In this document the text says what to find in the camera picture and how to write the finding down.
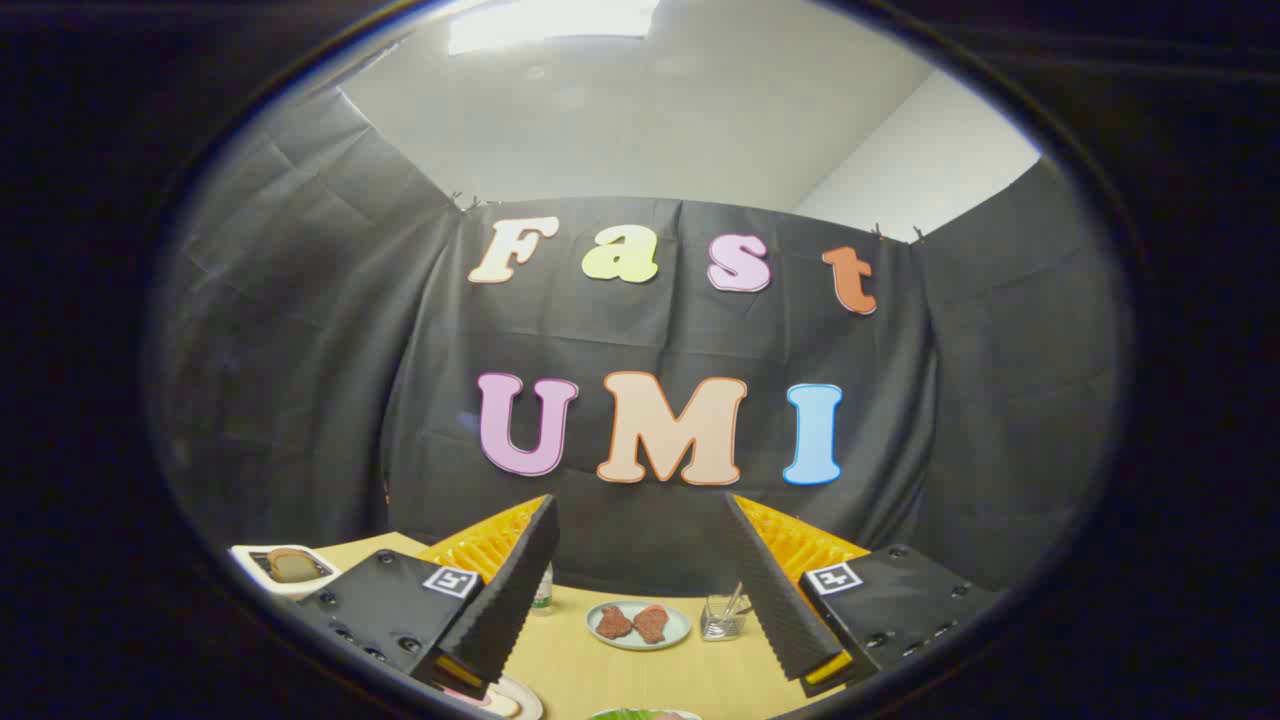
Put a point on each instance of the clear glass cup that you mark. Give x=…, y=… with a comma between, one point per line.
x=718, y=625

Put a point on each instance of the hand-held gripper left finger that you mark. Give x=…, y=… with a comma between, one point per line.
x=505, y=600

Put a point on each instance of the light green round plate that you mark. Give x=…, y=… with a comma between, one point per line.
x=679, y=626

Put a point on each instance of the thin wooden stick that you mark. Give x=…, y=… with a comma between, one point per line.
x=735, y=600

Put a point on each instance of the white square plate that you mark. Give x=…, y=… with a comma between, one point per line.
x=685, y=716

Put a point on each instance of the beige round plate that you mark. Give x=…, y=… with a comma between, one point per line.
x=525, y=697

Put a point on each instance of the brown meat piece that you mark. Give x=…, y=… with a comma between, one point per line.
x=613, y=622
x=652, y=622

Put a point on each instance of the black backdrop cloth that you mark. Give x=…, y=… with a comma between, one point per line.
x=400, y=400

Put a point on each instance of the white toaster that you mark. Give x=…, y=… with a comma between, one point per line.
x=248, y=560

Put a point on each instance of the clear plastic water bottle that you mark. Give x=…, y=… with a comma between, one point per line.
x=543, y=595

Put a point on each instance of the plain bread slice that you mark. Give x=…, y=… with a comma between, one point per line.
x=497, y=706

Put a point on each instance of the green lettuce leaf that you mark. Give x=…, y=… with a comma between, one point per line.
x=625, y=715

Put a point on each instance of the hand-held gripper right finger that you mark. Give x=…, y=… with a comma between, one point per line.
x=775, y=600

